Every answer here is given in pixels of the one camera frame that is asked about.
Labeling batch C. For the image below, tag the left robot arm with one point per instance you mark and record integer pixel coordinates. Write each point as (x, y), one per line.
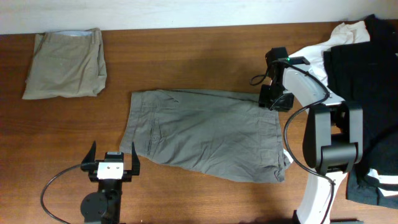
(104, 205)

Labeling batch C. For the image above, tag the black garment with white stripes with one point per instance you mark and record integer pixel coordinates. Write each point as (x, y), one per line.
(366, 73)

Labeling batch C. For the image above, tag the folded khaki shorts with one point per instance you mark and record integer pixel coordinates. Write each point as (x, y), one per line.
(67, 63)

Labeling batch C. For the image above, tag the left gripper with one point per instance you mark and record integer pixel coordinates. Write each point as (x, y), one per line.
(131, 172)

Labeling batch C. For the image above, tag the grey shorts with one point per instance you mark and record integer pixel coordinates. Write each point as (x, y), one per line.
(220, 133)

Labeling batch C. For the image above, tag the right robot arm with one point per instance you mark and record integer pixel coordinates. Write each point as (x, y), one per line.
(333, 135)

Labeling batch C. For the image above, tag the white cloth garment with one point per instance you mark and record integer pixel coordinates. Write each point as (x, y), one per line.
(343, 34)

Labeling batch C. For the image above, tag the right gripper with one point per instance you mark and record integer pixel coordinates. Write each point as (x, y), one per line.
(275, 98)

